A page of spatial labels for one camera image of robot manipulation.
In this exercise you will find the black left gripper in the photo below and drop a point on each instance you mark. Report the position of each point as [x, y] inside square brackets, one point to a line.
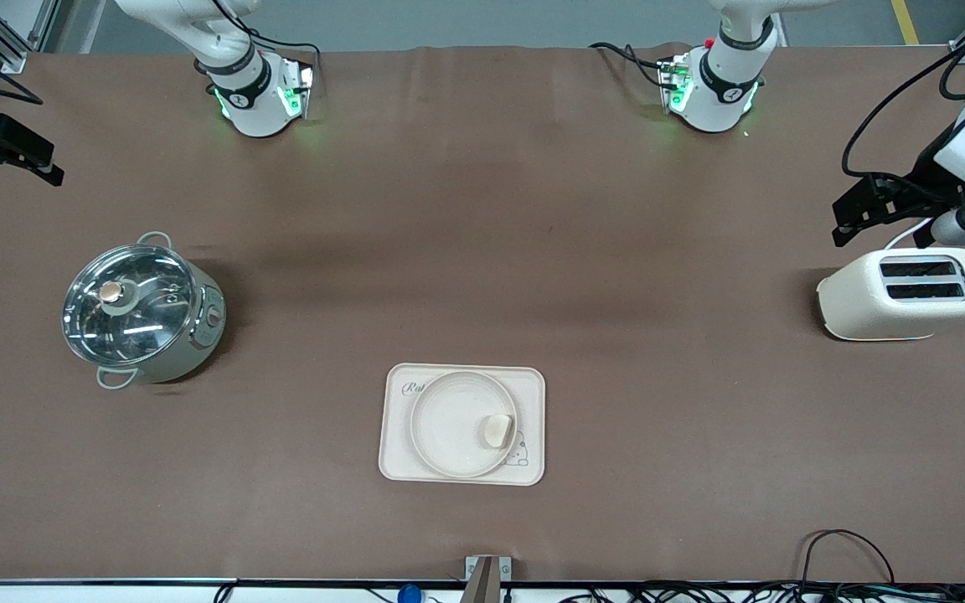
[925, 178]

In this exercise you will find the white steamed bun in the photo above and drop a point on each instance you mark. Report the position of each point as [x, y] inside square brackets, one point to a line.
[498, 431]

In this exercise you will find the cream round plate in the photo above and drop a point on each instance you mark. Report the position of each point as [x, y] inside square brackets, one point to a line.
[449, 427]

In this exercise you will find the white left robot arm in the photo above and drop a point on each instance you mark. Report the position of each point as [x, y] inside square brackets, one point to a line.
[721, 109]

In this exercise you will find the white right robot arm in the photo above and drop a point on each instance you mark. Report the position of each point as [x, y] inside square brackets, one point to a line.
[260, 117]

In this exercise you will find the cream two-slot toaster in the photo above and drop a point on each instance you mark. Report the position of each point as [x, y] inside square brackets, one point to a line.
[885, 314]

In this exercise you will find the glass pot lid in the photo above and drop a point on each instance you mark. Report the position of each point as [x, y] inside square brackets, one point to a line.
[131, 310]

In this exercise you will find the steel pot with glass lid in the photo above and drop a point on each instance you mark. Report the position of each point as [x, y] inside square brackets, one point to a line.
[198, 335]

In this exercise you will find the brown table mat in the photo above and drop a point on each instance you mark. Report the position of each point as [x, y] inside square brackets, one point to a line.
[533, 209]

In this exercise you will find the cream rabbit print tray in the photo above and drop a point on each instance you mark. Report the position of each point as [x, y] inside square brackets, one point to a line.
[399, 456]

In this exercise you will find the blue round cap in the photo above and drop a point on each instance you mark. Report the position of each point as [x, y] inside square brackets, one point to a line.
[409, 595]

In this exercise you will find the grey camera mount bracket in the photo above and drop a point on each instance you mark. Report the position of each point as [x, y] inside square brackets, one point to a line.
[487, 578]

